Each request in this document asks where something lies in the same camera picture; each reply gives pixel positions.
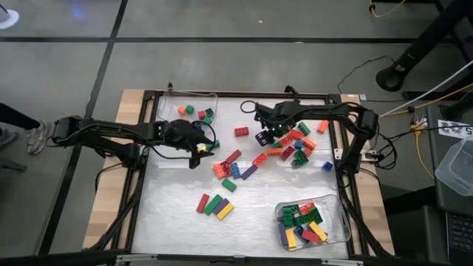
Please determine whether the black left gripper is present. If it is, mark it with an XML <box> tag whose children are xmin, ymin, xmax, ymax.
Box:
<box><xmin>163</xmin><ymin>117</ymin><xmax>217</xmax><ymax>171</ymax></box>

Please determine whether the silver extrusion piece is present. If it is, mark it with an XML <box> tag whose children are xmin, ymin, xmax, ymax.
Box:
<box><xmin>319</xmin><ymin>258</ymin><xmax>366</xmax><ymax>266</ymax></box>
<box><xmin>115</xmin><ymin>253</ymin><xmax>160</xmax><ymax>265</ymax></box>

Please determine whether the black keyboard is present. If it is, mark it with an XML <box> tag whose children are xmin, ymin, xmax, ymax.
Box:
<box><xmin>445</xmin><ymin>211</ymin><xmax>473</xmax><ymax>265</ymax></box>

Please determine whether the black floor stand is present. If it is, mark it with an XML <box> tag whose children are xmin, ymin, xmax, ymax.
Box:
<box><xmin>375</xmin><ymin>0</ymin><xmax>473</xmax><ymax>93</ymax></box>

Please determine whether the dark red brick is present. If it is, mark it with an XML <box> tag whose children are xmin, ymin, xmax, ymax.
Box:
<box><xmin>279</xmin><ymin>146</ymin><xmax>296</xmax><ymax>161</ymax></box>

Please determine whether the light wooden side board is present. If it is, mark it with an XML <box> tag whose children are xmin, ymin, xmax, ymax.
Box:
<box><xmin>81</xmin><ymin>88</ymin><xmax>149</xmax><ymax>249</ymax></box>
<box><xmin>334</xmin><ymin>94</ymin><xmax>395</xmax><ymax>256</ymax></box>

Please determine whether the long purple block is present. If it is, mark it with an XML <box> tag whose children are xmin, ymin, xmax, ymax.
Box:
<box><xmin>240</xmin><ymin>163</ymin><xmax>259</xmax><ymax>181</ymax></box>
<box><xmin>212</xmin><ymin>198</ymin><xmax>231</xmax><ymax>216</ymax></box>
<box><xmin>276</xmin><ymin>221</ymin><xmax>289</xmax><ymax>248</ymax></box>

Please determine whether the white paper label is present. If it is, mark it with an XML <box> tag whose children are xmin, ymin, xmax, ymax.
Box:
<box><xmin>437</xmin><ymin>119</ymin><xmax>473</xmax><ymax>140</ymax></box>

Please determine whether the yellow brick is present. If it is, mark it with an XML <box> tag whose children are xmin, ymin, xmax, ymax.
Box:
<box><xmin>308</xmin><ymin>220</ymin><xmax>329</xmax><ymax>242</ymax></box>
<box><xmin>285</xmin><ymin>228</ymin><xmax>298</xmax><ymax>249</ymax></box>

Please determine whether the translucent plastic tub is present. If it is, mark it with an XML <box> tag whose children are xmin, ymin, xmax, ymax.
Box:
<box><xmin>435</xmin><ymin>138</ymin><xmax>473</xmax><ymax>197</ymax></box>

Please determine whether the white cable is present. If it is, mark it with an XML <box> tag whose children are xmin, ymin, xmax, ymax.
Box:
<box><xmin>367</xmin><ymin>58</ymin><xmax>473</xmax><ymax>120</ymax></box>

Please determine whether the white round floor object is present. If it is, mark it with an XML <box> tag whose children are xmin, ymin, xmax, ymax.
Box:
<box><xmin>0</xmin><ymin>8</ymin><xmax>21</xmax><ymax>30</ymax></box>

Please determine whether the clear plastic bin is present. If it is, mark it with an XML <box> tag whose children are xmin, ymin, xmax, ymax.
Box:
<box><xmin>157</xmin><ymin>91</ymin><xmax>219</xmax><ymax>131</ymax></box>
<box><xmin>273</xmin><ymin>194</ymin><xmax>351</xmax><ymax>252</ymax></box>

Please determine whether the long green flat block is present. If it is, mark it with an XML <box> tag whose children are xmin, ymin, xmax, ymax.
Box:
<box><xmin>203</xmin><ymin>194</ymin><xmax>224</xmax><ymax>216</ymax></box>

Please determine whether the person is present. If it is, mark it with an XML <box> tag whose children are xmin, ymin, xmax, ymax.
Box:
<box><xmin>0</xmin><ymin>102</ymin><xmax>53</xmax><ymax>156</ymax></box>

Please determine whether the black metal table frame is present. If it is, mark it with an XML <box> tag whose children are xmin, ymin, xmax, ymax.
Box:
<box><xmin>110</xmin><ymin>88</ymin><xmax>396</xmax><ymax>259</ymax></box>

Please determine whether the long red flat block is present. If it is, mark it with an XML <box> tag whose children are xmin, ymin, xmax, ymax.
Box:
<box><xmin>195</xmin><ymin>193</ymin><xmax>211</xmax><ymax>214</ymax></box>
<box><xmin>224</xmin><ymin>149</ymin><xmax>243</xmax><ymax>166</ymax></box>

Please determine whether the long yellow flat block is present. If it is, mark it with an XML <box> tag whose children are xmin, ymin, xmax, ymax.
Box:
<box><xmin>216</xmin><ymin>202</ymin><xmax>235</xmax><ymax>221</ymax></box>

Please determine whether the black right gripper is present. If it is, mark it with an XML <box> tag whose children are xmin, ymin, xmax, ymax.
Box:
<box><xmin>254</xmin><ymin>99</ymin><xmax>301</xmax><ymax>148</ymax></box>

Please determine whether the black floor object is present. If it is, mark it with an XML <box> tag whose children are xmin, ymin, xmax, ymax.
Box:
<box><xmin>0</xmin><ymin>157</ymin><xmax>29</xmax><ymax>173</ymax></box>

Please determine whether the dark grey cabinet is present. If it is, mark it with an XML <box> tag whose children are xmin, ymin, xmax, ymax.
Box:
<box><xmin>424</xmin><ymin>105</ymin><xmax>473</xmax><ymax>266</ymax></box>

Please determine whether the yellow cable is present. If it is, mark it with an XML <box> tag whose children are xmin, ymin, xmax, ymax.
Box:
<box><xmin>368</xmin><ymin>0</ymin><xmax>407</xmax><ymax>18</ymax></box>
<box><xmin>408</xmin><ymin>83</ymin><xmax>473</xmax><ymax>180</ymax></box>

